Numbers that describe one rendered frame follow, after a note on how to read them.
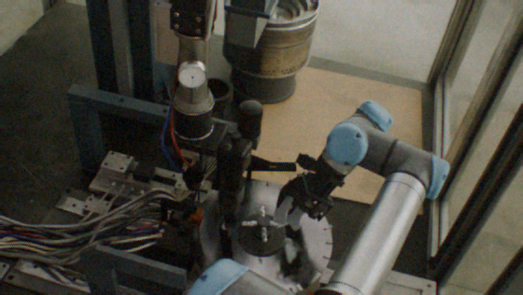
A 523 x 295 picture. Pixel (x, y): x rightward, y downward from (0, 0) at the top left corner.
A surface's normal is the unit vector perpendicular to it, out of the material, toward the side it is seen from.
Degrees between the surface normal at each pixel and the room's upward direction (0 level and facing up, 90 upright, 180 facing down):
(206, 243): 0
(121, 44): 90
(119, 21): 90
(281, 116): 0
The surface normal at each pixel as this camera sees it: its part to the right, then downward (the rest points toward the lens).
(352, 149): -0.40, 0.20
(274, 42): 0.06, 0.72
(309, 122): 0.09, -0.70
